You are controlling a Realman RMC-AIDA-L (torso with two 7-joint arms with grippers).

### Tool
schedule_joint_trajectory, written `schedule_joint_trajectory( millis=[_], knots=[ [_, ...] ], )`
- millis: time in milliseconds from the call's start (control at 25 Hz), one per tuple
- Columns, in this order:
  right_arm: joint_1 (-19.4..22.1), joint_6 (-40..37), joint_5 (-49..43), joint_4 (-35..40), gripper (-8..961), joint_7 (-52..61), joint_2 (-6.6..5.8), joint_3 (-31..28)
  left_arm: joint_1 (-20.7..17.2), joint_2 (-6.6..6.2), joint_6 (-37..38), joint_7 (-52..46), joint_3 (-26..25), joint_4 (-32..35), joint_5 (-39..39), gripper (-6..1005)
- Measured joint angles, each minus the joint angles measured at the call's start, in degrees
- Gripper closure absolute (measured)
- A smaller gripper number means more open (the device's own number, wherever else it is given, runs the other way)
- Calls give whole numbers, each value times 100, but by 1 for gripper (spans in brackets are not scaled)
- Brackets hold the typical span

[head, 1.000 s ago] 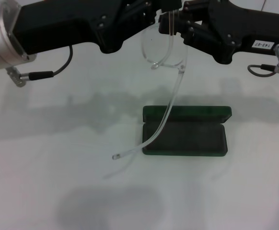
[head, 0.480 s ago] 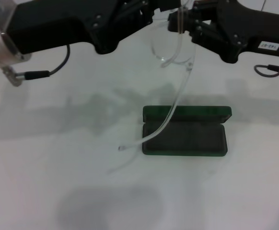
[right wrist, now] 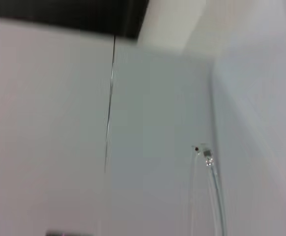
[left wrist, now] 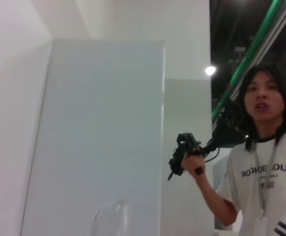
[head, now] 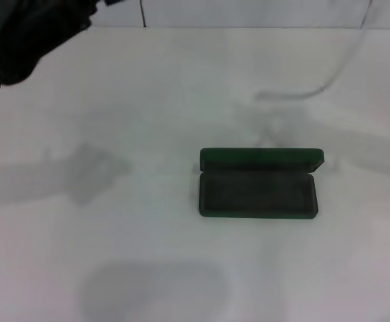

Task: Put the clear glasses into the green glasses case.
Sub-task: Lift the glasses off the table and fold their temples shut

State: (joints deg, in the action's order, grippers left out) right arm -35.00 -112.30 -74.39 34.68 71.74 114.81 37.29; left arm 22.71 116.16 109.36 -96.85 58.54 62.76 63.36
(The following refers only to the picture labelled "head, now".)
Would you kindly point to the clear white glasses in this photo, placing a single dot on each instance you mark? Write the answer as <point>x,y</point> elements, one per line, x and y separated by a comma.
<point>332,73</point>

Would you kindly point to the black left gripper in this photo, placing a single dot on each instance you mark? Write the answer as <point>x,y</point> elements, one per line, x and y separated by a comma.
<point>31,33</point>

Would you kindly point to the green glasses case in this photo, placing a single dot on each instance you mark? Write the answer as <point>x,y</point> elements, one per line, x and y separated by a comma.
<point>258,194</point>

